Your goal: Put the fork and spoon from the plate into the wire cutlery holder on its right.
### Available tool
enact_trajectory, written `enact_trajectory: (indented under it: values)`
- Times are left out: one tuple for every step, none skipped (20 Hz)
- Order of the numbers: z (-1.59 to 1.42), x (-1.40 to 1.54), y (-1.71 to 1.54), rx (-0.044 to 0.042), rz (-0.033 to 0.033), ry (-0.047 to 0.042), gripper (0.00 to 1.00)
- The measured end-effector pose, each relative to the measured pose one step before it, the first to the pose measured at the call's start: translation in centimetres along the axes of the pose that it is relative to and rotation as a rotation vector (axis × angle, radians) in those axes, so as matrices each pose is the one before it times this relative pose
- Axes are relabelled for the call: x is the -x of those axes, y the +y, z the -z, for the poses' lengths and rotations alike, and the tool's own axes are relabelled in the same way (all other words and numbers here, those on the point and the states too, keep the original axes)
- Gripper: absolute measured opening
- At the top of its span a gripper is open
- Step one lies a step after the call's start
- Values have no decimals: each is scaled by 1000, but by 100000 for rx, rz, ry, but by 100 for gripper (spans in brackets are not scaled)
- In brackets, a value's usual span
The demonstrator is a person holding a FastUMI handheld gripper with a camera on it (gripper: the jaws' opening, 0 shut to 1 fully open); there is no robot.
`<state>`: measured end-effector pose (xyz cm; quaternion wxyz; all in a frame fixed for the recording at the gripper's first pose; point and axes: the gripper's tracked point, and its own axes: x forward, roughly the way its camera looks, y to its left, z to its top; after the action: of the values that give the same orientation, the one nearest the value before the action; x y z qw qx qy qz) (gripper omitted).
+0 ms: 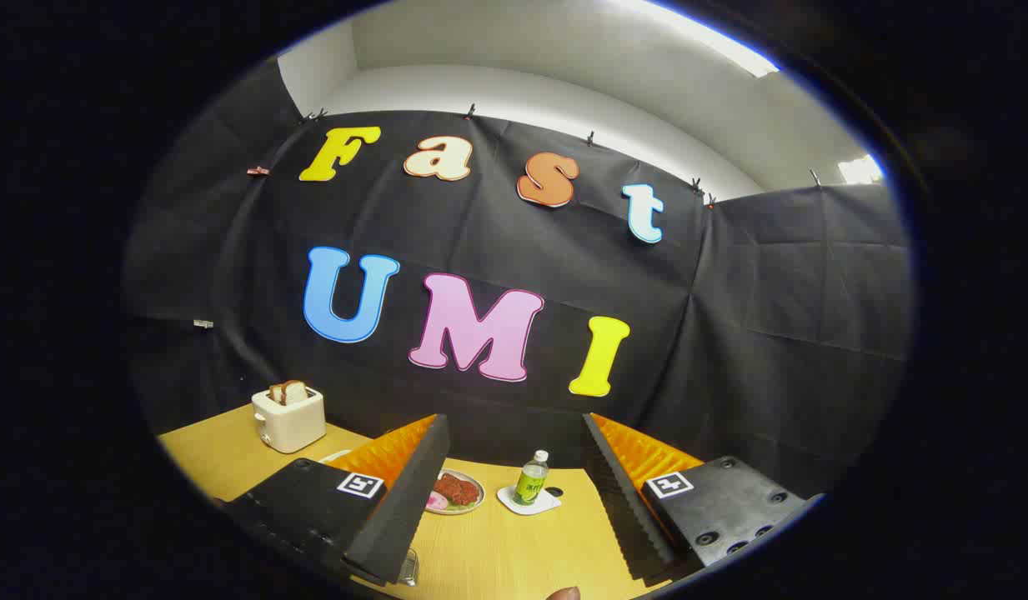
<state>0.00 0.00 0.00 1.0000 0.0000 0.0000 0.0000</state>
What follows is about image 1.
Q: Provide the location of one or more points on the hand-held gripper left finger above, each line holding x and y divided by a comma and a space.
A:
405, 508

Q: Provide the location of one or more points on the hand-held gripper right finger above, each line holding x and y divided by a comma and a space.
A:
622, 508

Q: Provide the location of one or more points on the pink round slice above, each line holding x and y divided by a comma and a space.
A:
436, 500

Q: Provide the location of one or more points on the brown meat slices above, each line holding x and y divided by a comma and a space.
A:
457, 488

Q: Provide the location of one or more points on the oval food plate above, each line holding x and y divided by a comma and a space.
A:
468, 507

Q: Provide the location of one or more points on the green label drink bottle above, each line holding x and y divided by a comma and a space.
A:
529, 485

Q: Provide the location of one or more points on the white coaster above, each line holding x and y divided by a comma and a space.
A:
507, 500

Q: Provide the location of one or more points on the toast slice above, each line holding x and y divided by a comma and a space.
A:
276, 393
295, 392

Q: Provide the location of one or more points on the black backdrop cloth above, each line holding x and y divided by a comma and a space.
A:
605, 267

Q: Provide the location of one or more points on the row of small cloth clips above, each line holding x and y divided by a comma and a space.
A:
472, 111

